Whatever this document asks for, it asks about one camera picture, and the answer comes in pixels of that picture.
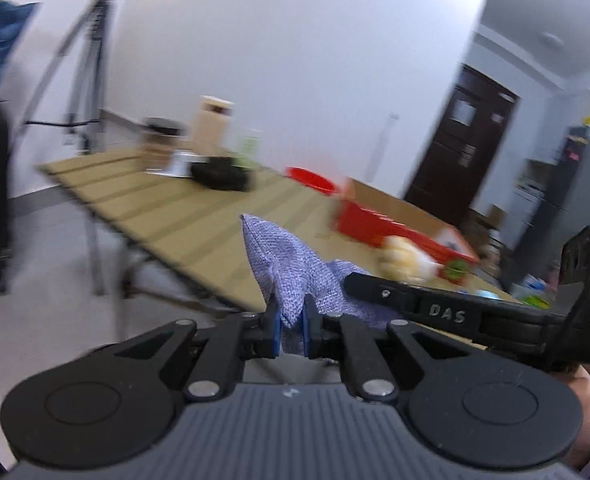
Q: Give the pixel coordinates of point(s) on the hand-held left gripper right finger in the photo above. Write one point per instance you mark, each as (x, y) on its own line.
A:
(305, 331)

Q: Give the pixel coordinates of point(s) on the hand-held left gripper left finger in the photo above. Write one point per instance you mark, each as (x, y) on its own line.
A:
(274, 331)

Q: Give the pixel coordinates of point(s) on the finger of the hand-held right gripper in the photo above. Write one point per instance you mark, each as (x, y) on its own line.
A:
(375, 287)

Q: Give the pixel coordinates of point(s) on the purple knitted cloth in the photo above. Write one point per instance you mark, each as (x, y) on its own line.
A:
(295, 270)

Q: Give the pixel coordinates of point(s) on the green snack bag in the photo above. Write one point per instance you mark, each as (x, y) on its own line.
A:
(535, 301)

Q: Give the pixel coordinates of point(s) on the yellow and white plush toy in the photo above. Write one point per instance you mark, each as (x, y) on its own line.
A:
(407, 259)

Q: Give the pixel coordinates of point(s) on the light blue small toy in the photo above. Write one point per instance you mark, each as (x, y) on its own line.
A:
(485, 294)

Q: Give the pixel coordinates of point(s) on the red cardboard box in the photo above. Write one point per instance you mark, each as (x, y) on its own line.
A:
(400, 217)

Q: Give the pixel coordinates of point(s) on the red plastic bowl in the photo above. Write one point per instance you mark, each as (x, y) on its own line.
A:
(312, 181)

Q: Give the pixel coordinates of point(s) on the wooden slat folding table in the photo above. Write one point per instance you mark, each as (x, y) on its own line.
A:
(185, 220)

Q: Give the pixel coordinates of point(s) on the grey refrigerator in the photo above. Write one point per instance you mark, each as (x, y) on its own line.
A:
(572, 185)

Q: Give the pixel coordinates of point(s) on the black cloth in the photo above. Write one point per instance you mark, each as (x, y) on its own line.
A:
(221, 174)

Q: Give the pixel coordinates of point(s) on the dark brown door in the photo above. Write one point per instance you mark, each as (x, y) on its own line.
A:
(462, 140)

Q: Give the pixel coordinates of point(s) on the green spray bottle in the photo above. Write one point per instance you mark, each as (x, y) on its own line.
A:
(249, 147)

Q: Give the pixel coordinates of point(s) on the white paper sheet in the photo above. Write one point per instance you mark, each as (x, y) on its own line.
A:
(180, 162)

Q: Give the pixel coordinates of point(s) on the tall wooden box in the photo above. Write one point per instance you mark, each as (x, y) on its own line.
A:
(214, 125)

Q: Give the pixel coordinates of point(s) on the clear jar with black lid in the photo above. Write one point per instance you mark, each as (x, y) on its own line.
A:
(160, 145)

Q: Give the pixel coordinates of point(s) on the round ceiling lamp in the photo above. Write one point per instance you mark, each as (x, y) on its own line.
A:
(552, 40)

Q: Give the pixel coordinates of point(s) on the black camera tripod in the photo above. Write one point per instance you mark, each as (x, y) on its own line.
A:
(77, 60)

